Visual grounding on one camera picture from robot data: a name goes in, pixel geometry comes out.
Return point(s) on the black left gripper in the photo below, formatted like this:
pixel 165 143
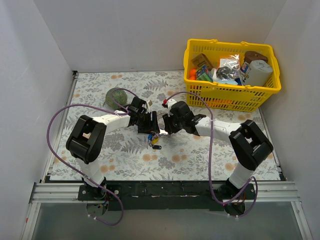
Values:
pixel 151 123

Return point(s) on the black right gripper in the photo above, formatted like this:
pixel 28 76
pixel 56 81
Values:
pixel 167 124

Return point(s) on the floral patterned mat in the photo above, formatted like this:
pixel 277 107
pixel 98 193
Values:
pixel 126 154

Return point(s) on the black tag key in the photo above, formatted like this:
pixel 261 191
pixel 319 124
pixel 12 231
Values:
pixel 155 146

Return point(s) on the white cylindrical container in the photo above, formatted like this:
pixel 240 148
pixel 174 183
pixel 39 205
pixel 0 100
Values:
pixel 257 73

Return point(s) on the green blue small box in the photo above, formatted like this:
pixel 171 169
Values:
pixel 203 74

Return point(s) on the metal ring disc key organizer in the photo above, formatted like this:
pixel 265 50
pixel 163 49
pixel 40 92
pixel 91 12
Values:
pixel 159 134

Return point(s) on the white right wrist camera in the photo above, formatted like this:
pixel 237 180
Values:
pixel 168 104

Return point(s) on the green textured ball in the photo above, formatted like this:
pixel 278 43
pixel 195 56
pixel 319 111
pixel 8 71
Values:
pixel 114 97

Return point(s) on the yellow key tag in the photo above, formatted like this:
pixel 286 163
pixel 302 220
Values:
pixel 154 141

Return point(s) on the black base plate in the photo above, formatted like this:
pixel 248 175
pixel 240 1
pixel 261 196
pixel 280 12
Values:
pixel 159 195

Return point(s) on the yellow plastic basket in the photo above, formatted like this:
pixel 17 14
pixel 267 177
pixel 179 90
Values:
pixel 225 96

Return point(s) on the clear plastic bag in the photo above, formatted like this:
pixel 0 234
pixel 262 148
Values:
pixel 229 67

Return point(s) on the orange balls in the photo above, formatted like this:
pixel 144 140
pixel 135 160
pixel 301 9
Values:
pixel 193 74

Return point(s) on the brown cardboard box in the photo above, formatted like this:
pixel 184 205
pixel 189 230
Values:
pixel 201 60

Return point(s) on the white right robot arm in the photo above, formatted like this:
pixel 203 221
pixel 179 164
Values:
pixel 249 143

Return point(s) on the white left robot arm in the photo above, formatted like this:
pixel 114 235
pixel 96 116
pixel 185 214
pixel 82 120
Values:
pixel 86 139

